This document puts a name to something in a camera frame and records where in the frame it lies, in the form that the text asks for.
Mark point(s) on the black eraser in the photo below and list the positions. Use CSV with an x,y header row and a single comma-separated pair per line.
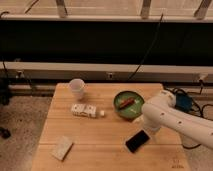
x,y
136,141

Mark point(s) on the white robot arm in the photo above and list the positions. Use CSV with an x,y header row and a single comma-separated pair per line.
x,y
159,111

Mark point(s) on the white sponge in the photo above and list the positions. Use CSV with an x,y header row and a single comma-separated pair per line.
x,y
62,147

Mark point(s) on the brown sausage in bowl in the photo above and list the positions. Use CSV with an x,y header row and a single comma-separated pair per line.
x,y
126,103

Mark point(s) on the green bowl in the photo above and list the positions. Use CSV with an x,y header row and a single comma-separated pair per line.
x,y
131,111

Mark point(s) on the clear plastic cup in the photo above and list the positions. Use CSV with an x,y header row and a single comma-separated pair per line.
x,y
77,88

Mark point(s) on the blue power box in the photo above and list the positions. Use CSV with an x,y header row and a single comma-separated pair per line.
x,y
183,102

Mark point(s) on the black object at left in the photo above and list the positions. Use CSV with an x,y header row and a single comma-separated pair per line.
x,y
4,133

